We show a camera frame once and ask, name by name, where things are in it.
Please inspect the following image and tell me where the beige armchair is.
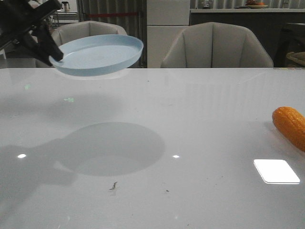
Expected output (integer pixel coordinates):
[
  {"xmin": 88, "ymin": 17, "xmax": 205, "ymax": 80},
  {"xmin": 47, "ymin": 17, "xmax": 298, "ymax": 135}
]
[
  {"xmin": 51, "ymin": 21, "xmax": 127, "ymax": 46},
  {"xmin": 161, "ymin": 22, "xmax": 274, "ymax": 68}
]

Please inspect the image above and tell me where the right beige armchair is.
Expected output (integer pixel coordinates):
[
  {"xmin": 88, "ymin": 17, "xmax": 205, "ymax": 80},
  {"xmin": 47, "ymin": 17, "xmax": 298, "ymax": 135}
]
[{"xmin": 161, "ymin": 22, "xmax": 274, "ymax": 68}]

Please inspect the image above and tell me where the light blue round plate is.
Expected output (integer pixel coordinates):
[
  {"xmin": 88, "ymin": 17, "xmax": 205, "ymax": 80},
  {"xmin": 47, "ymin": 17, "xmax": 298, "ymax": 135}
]
[{"xmin": 49, "ymin": 34, "xmax": 144, "ymax": 77}]

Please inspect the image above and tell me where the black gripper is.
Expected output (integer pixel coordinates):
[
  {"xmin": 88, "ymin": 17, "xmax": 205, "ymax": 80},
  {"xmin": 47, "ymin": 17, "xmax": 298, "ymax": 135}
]
[{"xmin": 0, "ymin": 0, "xmax": 63, "ymax": 61}]

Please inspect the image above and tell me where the dark sideboard counter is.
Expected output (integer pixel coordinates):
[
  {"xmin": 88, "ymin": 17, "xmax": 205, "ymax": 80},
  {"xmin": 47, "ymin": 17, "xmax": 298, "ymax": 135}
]
[{"xmin": 190, "ymin": 9, "xmax": 305, "ymax": 52}]

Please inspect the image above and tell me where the orange corn cob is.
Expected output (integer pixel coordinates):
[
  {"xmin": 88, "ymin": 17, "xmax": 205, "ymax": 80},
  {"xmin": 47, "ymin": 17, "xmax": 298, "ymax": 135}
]
[{"xmin": 272, "ymin": 106, "xmax": 305, "ymax": 152}]

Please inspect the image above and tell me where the left beige armchair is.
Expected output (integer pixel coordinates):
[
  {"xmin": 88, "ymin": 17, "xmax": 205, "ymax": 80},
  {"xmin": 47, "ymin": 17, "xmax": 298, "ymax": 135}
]
[{"xmin": 51, "ymin": 21, "xmax": 127, "ymax": 46}]

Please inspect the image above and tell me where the fruit bowl on counter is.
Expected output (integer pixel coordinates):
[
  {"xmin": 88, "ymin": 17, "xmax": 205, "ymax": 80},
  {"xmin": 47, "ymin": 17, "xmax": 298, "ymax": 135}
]
[{"xmin": 245, "ymin": 0, "xmax": 268, "ymax": 9}]

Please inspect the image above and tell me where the white cabinet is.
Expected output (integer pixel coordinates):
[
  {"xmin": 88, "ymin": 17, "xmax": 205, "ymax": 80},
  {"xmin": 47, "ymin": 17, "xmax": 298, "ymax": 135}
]
[{"xmin": 146, "ymin": 0, "xmax": 190, "ymax": 68}]

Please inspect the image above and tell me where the red barrier belt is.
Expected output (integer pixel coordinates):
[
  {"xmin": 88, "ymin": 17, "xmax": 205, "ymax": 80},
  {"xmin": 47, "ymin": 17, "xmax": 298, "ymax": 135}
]
[{"xmin": 87, "ymin": 12, "xmax": 139, "ymax": 18}]

